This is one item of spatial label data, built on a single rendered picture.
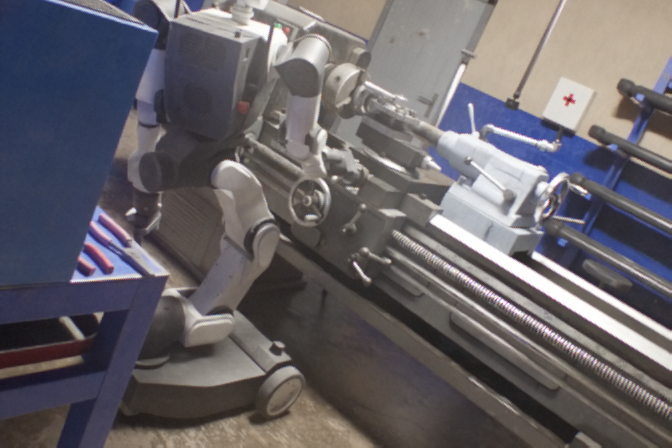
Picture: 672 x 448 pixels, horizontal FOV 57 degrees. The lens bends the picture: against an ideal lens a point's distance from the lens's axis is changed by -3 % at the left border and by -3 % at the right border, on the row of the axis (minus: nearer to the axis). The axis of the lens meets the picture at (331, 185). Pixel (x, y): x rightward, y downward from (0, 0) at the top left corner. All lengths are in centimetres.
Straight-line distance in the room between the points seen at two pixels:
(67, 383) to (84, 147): 43
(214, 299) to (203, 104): 77
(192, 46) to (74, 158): 79
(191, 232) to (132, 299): 211
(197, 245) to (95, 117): 232
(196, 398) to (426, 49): 473
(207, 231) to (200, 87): 155
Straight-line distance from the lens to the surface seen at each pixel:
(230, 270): 219
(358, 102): 293
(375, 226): 242
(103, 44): 86
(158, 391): 210
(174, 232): 330
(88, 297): 105
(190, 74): 166
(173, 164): 178
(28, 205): 91
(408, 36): 643
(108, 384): 122
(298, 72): 164
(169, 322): 209
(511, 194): 246
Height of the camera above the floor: 135
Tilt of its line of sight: 13 degrees down
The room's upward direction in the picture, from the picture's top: 24 degrees clockwise
